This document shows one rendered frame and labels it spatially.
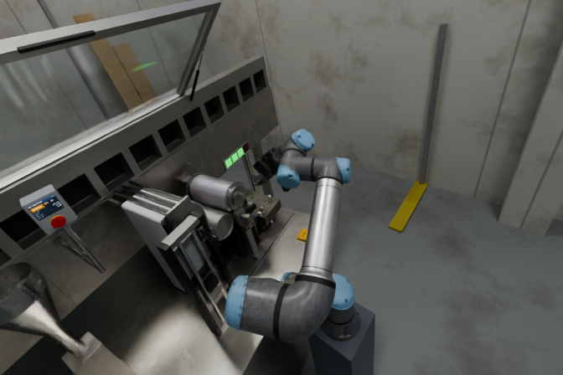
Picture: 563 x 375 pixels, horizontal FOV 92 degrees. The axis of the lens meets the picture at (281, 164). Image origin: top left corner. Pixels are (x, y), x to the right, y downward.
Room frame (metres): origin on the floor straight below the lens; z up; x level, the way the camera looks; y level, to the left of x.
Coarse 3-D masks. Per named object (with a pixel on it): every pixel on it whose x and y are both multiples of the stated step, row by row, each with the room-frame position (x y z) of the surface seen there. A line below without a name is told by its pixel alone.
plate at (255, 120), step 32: (256, 96) 1.77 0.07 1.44; (224, 128) 1.48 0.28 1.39; (256, 128) 1.70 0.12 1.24; (192, 160) 1.25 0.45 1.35; (128, 192) 0.97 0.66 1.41; (96, 224) 0.84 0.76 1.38; (128, 224) 0.92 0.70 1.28; (32, 256) 0.69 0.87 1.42; (64, 256) 0.73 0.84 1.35; (96, 256) 0.79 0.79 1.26; (128, 256) 0.86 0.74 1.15; (64, 288) 0.68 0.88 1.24; (96, 288) 0.74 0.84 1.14; (0, 352) 0.51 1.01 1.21
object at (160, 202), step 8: (136, 184) 0.96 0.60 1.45; (136, 192) 0.90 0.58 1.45; (144, 192) 0.91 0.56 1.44; (152, 192) 0.90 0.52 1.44; (160, 192) 0.86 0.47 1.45; (128, 200) 0.88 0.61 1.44; (136, 200) 0.84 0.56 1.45; (144, 200) 0.85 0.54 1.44; (152, 200) 0.84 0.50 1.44; (160, 200) 0.81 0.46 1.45; (168, 200) 0.82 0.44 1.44; (176, 200) 0.81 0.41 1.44; (184, 200) 0.78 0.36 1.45; (152, 208) 0.78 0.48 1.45; (160, 208) 0.76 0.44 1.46; (168, 208) 0.77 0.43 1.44; (176, 208) 0.74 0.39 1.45; (184, 208) 0.77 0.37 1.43; (168, 216) 0.72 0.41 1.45; (176, 216) 0.73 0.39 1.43
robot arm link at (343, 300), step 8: (336, 280) 0.56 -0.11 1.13; (344, 280) 0.56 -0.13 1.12; (336, 288) 0.54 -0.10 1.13; (344, 288) 0.53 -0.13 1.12; (352, 288) 0.53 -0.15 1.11; (336, 296) 0.51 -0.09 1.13; (344, 296) 0.51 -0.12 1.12; (352, 296) 0.51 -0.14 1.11; (336, 304) 0.49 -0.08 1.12; (344, 304) 0.49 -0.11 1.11; (352, 304) 0.50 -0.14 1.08; (336, 312) 0.49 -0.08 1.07; (344, 312) 0.48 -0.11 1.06; (352, 312) 0.50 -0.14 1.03; (336, 320) 0.49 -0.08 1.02; (344, 320) 0.48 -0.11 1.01
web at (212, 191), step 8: (200, 176) 1.14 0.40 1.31; (208, 176) 1.15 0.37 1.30; (192, 184) 1.10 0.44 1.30; (200, 184) 1.08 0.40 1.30; (208, 184) 1.06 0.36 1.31; (216, 184) 1.04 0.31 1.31; (224, 184) 1.03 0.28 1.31; (192, 192) 1.08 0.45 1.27; (200, 192) 1.05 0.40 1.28; (208, 192) 1.03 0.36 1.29; (216, 192) 1.00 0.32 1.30; (224, 192) 0.98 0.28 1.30; (200, 200) 1.06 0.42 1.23; (208, 200) 1.02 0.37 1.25; (216, 200) 0.99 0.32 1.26; (224, 200) 0.96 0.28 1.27; (216, 208) 1.00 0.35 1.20; (224, 208) 0.97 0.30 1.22; (168, 224) 0.76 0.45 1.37; (168, 232) 0.76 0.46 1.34; (200, 288) 0.76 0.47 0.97
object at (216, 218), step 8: (208, 208) 0.98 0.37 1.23; (208, 216) 0.92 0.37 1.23; (216, 216) 0.91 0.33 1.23; (224, 216) 0.91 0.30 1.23; (232, 216) 0.94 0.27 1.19; (216, 224) 0.87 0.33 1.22; (224, 224) 0.90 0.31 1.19; (232, 224) 0.93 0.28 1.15; (216, 232) 0.86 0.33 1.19; (224, 232) 0.89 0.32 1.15
